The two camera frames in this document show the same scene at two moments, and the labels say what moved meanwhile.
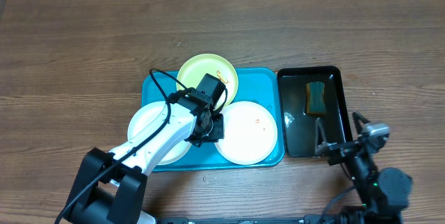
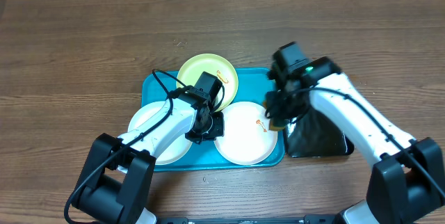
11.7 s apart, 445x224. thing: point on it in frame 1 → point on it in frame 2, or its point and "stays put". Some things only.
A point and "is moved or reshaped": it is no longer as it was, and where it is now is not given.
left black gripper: x=217 y=132 stays put
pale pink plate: x=250 y=133 stays put
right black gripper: x=343 y=152 → x=281 y=112
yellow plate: x=191 y=73 stays put
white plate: x=143 y=117 stays put
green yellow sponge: x=315 y=98 is moved or reshaped
